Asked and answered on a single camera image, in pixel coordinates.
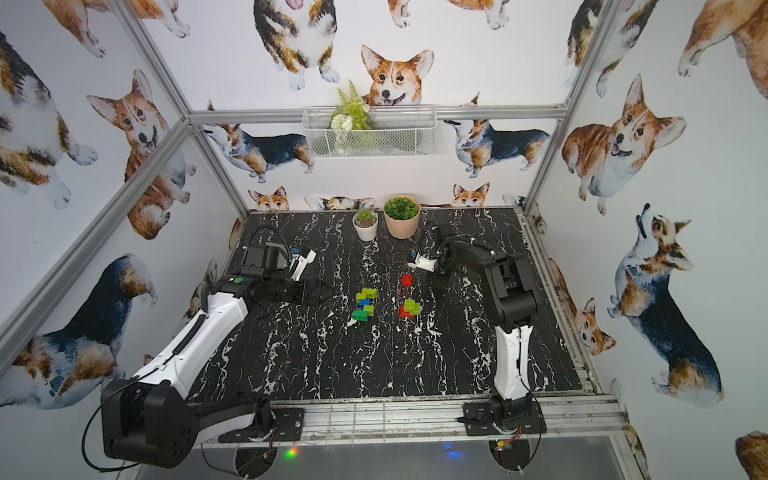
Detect dark green lego brick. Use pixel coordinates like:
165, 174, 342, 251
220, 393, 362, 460
352, 310, 369, 322

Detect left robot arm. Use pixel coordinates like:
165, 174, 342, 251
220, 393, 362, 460
93, 225, 330, 468

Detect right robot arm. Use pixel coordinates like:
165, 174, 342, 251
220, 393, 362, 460
424, 224, 545, 436

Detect small white plant pot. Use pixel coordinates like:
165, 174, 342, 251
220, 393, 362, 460
352, 208, 378, 242

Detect large beige plant pot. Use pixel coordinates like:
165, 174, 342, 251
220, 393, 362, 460
384, 195, 421, 240

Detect green fern plant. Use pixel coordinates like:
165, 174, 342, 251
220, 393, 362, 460
330, 81, 372, 132

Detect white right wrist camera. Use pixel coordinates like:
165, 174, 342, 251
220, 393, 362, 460
407, 254, 437, 272

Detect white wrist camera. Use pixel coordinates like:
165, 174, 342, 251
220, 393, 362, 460
407, 254, 437, 272
290, 247, 317, 282

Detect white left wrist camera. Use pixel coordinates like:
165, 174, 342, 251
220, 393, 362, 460
290, 247, 317, 282

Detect white wire basket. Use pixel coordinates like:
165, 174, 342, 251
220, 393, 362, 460
301, 106, 437, 159

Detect aluminium front rail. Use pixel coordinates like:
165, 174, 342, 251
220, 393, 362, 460
196, 395, 629, 448

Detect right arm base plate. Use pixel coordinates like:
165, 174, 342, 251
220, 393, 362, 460
457, 399, 547, 437

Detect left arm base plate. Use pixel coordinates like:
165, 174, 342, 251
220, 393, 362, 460
218, 408, 305, 443

